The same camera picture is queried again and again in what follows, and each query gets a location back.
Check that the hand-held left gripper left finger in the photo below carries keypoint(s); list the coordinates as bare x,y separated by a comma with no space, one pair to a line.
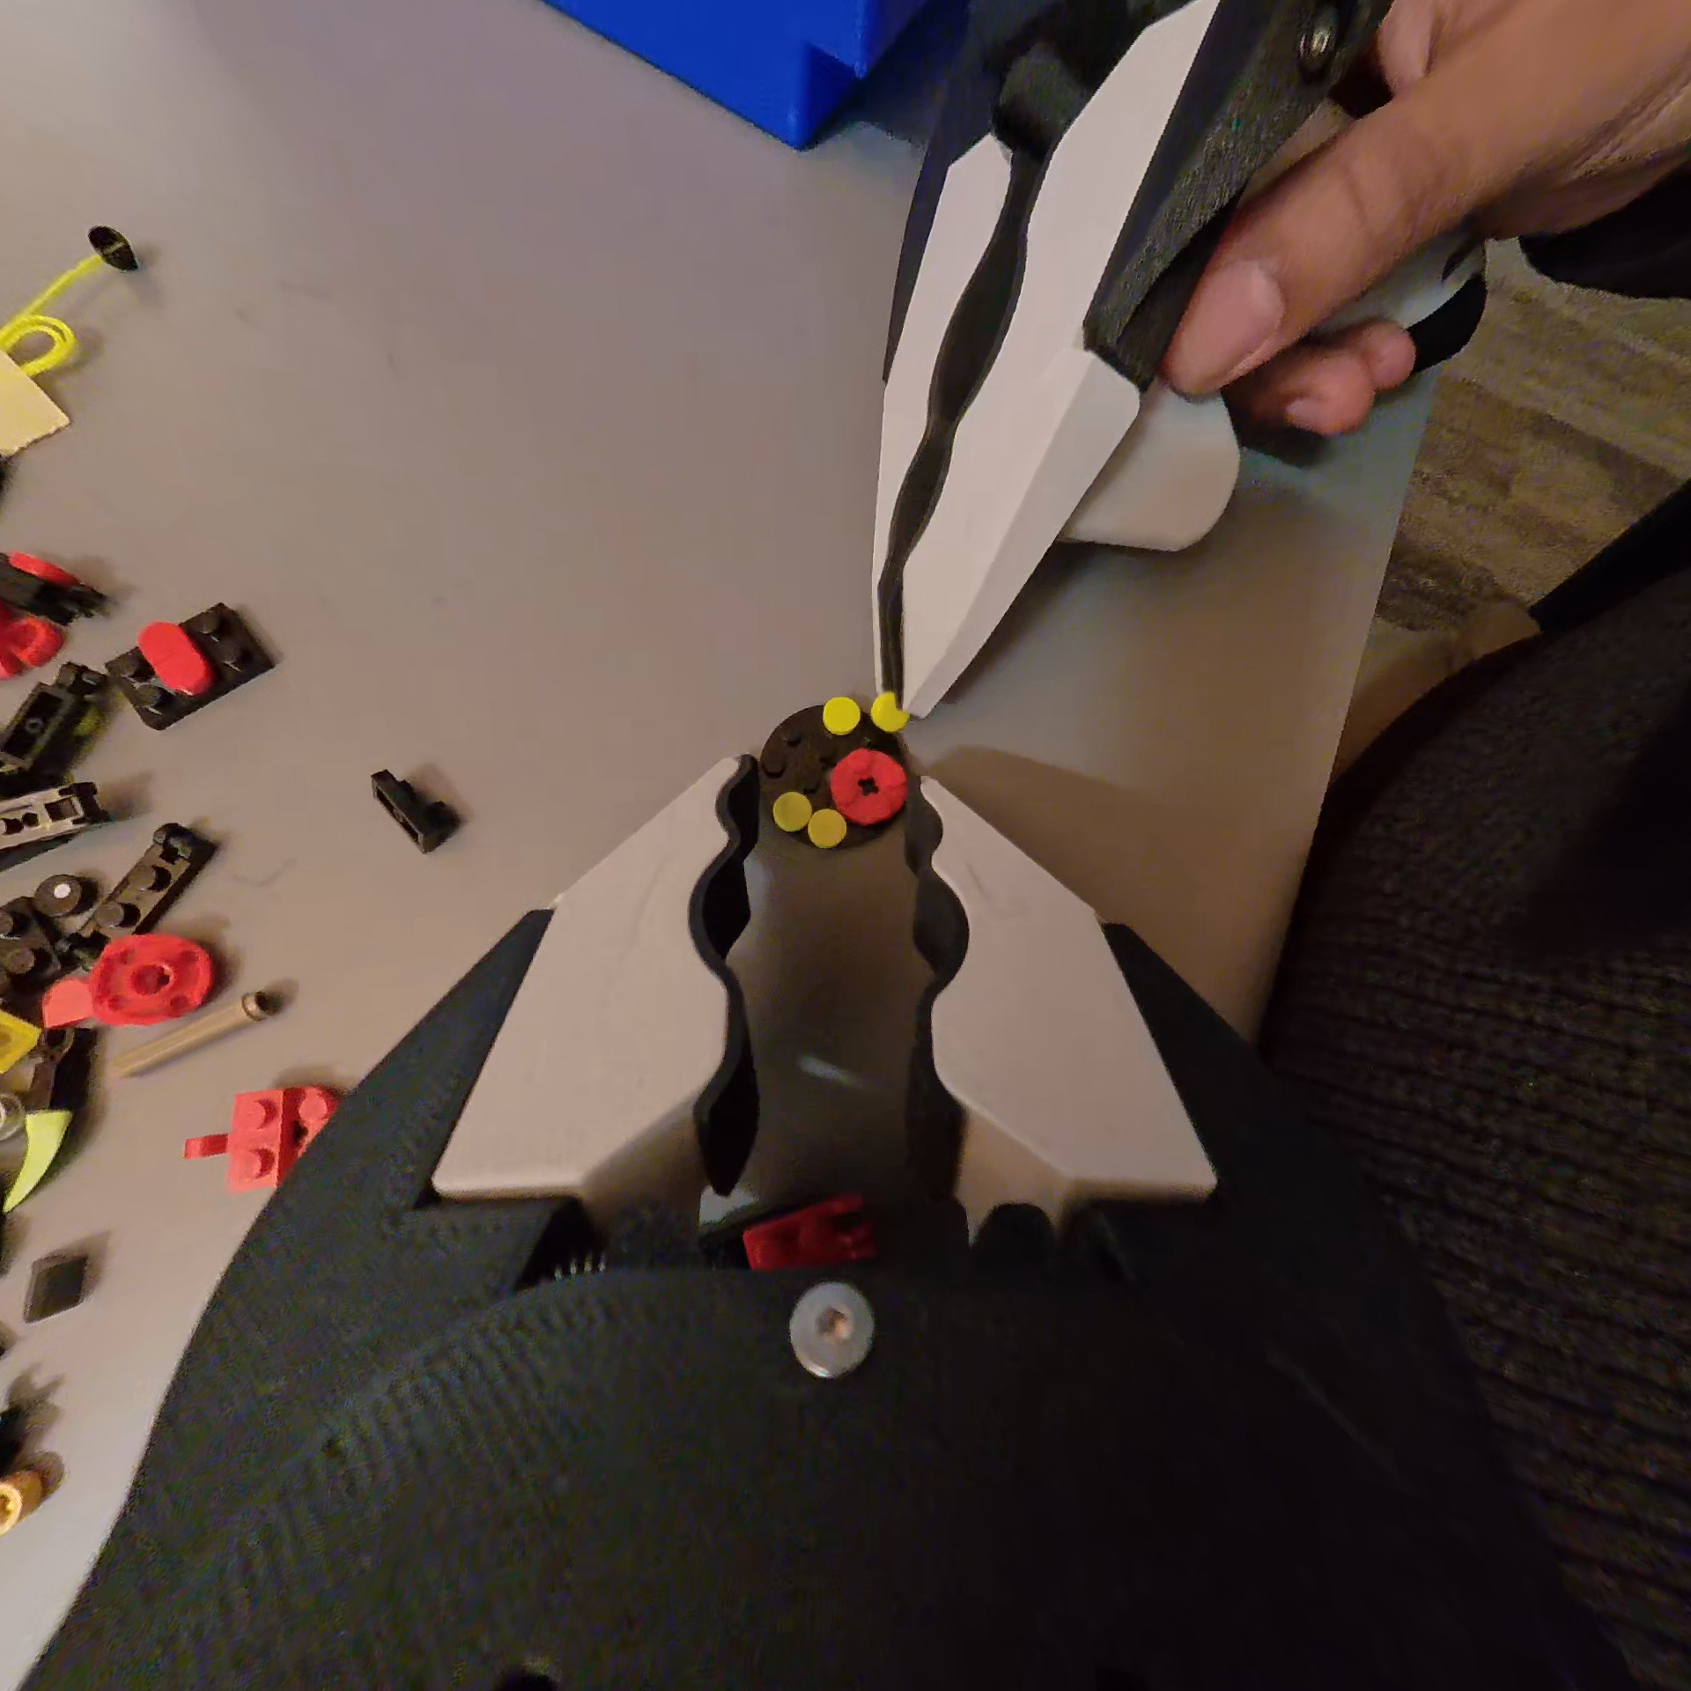
594,1058

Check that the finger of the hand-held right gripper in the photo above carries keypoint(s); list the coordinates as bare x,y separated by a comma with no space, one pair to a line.
1056,398
924,332

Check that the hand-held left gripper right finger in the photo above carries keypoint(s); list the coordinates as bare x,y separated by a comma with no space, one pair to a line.
1069,1069

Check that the small black lego bracket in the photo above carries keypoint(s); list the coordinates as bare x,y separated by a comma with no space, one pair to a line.
417,809

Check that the round black lego plate assembly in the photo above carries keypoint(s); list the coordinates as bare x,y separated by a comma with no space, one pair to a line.
800,759

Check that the person's right forearm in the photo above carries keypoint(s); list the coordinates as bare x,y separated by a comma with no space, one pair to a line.
1610,250

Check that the red black lego strip assembly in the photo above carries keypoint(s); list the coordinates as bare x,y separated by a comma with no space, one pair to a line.
805,1235

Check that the red lego plate with pin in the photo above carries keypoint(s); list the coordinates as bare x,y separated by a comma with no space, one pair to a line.
270,1136

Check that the tan lego axle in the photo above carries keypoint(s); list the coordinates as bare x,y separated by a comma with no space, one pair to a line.
192,1036

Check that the red round lego plate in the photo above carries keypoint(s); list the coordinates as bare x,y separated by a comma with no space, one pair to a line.
151,978

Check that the black lego hinge plate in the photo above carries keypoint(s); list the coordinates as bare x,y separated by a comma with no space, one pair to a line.
151,879

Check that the black lego plate red tile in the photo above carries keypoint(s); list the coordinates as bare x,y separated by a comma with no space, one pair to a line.
186,662

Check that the pile of lego pieces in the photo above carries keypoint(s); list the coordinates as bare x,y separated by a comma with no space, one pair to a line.
53,714

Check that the red black lego clip piece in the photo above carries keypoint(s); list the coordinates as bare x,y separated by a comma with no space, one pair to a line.
39,594

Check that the person's right hand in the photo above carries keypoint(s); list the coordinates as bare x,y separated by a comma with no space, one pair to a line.
1454,131

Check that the blue storage bin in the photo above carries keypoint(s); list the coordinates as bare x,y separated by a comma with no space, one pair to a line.
766,53

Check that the person's black knit sweater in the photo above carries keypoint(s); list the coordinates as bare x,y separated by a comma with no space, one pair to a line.
1518,1058

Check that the beige tape strip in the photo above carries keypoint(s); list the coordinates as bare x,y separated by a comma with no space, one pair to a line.
21,409

